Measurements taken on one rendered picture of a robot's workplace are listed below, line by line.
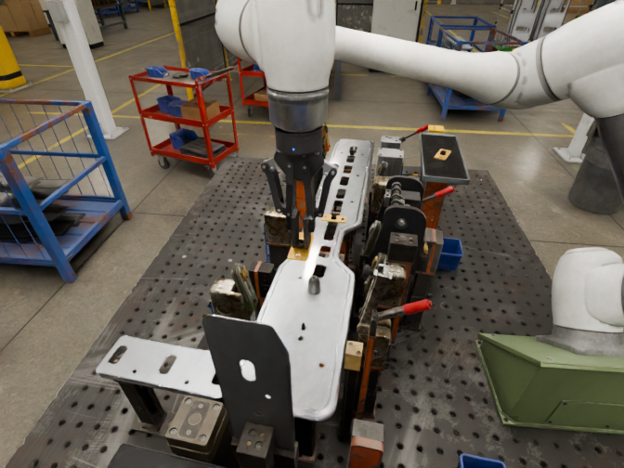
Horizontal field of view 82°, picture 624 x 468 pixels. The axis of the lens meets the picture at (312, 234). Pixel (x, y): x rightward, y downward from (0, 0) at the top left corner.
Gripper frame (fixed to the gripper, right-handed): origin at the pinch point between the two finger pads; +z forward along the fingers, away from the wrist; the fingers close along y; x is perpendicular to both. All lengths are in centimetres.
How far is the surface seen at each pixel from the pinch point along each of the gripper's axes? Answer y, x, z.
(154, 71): 191, -252, 35
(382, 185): -15, -59, 21
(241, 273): 15.9, -4.8, 18.5
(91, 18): 710, -830, 62
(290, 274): 7.7, -17.4, 28.8
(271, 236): 20, -38, 33
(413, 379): -31, -13, 60
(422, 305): -24.7, 0.7, 14.8
